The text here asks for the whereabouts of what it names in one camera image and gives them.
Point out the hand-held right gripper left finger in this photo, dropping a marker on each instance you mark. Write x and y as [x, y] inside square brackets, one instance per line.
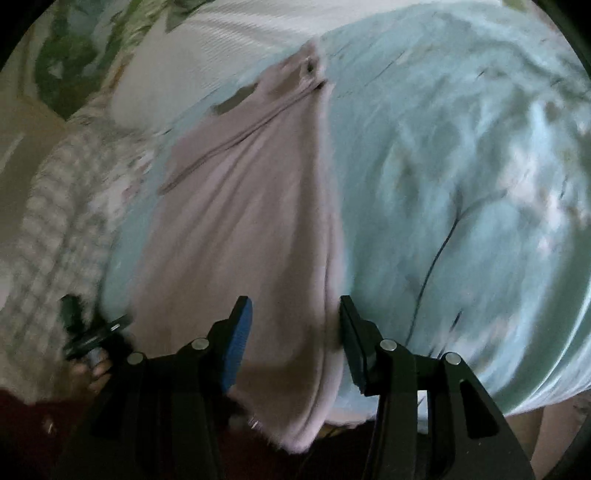
[238, 341]

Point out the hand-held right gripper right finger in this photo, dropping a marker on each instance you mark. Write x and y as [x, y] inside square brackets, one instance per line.
[358, 350]

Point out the mauve pants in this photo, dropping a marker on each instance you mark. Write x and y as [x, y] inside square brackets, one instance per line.
[258, 258]

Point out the person's left hand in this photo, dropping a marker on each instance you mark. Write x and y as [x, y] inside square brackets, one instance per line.
[96, 369]

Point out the grey plaid cloth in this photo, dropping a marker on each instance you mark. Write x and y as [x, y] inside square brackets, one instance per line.
[55, 240]

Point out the dark red clothing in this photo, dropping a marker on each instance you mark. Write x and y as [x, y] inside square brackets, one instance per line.
[41, 443]

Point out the light blue floral bedsheet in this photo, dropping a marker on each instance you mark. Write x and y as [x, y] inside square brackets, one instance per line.
[461, 207]

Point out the green leaf print pillow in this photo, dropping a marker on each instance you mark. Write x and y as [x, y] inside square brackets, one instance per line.
[78, 50]

